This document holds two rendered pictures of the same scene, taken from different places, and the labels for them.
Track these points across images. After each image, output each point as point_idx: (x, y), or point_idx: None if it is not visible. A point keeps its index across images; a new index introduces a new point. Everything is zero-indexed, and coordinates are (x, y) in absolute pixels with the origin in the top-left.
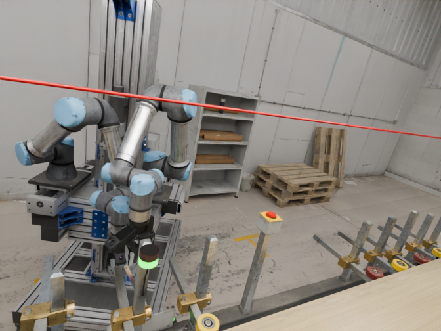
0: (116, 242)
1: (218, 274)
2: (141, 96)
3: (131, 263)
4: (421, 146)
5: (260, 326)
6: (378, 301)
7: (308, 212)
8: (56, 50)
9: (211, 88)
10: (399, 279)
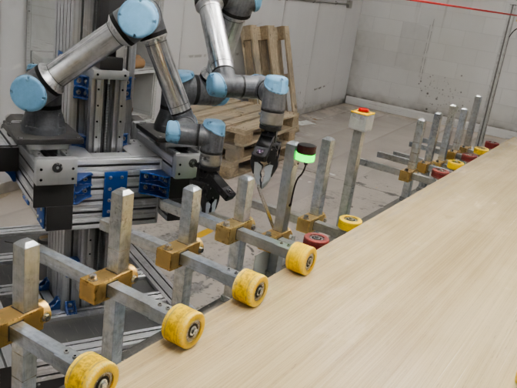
0: (265, 150)
1: (211, 280)
2: None
3: (268, 178)
4: (392, 41)
5: (389, 215)
6: (458, 187)
7: (274, 177)
8: None
9: None
10: (463, 172)
